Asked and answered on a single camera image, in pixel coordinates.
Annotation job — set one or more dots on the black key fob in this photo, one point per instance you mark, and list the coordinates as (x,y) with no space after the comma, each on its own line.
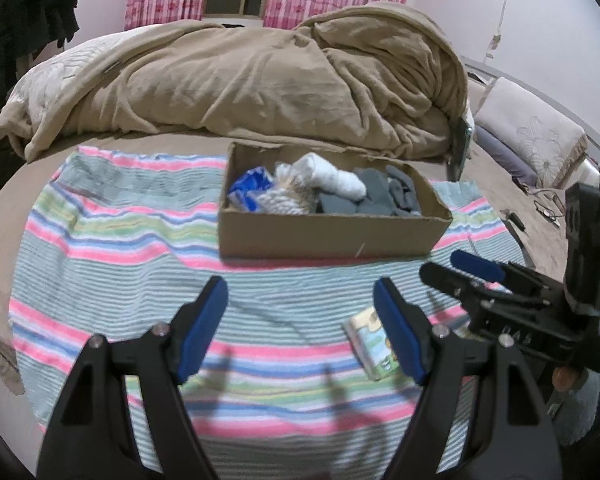
(511,220)

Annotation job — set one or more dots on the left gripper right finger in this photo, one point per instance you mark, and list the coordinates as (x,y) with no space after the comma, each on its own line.
(509,434)

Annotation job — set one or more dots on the grey-blue knitted glove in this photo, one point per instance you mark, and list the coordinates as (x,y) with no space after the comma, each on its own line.
(390,193)

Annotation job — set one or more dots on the white socks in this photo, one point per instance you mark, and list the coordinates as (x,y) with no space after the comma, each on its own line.
(317,172)

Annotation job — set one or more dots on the white quilt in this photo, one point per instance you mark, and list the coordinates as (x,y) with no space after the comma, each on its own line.
(44,97)

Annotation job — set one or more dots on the blue snack packet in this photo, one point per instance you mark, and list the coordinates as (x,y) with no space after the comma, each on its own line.
(246,191)

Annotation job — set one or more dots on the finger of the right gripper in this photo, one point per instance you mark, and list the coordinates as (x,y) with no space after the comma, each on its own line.
(474,293)
(513,276)

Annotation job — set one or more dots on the beige fleece blanket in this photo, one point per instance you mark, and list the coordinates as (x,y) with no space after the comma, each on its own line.
(382,78)

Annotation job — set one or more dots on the small green printed box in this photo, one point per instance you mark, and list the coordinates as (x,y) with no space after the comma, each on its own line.
(371,344)

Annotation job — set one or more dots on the striped pastel towel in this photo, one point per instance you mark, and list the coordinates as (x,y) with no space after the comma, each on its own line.
(117,242)

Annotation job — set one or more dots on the beige embroidered pillow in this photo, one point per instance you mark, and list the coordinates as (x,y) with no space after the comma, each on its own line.
(544,138)

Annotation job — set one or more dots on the grey-purple pillow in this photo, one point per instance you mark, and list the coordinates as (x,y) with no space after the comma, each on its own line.
(506,157)

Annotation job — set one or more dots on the cotton swab pack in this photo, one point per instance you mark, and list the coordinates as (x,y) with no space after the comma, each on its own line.
(288,194)

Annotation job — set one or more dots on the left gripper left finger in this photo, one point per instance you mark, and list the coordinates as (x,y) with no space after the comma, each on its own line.
(90,434)

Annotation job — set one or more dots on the brown cardboard box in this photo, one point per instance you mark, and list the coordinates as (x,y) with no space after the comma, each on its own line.
(256,235)

